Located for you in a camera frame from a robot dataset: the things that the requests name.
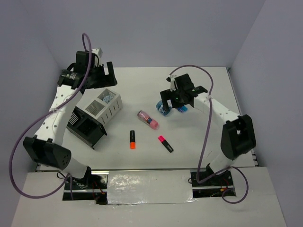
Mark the pink capped marker bottle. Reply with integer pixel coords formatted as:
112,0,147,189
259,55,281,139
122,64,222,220
137,110,159,130

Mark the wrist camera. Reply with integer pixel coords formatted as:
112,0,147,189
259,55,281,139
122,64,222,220
166,75,178,91
92,47,103,66

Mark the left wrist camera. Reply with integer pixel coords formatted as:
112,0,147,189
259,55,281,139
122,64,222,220
92,47,103,66

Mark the pink highlighter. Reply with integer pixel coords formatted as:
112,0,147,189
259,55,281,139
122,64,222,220
158,136,174,153

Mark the black mesh organizer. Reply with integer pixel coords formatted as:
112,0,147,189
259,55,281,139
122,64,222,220
67,107,107,149

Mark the silver foil cover plate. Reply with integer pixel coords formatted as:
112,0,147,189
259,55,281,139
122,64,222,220
107,170,194,205

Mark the white mesh organizer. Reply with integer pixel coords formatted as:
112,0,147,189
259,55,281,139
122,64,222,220
84,88,123,126

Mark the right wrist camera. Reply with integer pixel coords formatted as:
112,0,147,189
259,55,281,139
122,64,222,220
166,75,178,91

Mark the blue capped pen pack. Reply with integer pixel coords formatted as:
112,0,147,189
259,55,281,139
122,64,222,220
177,106,188,113

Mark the orange highlighter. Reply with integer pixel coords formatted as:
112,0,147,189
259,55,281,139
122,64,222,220
130,130,136,149

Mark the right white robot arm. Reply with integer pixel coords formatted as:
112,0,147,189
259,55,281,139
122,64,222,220
160,74,256,185

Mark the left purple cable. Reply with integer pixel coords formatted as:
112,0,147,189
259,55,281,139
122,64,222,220
10,32,92,201

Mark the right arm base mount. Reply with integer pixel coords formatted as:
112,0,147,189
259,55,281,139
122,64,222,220
187,170,236,199

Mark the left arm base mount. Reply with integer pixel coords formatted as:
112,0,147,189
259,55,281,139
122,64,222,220
62,173,108,205

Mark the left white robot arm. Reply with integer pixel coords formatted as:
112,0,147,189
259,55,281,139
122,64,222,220
23,48,117,189

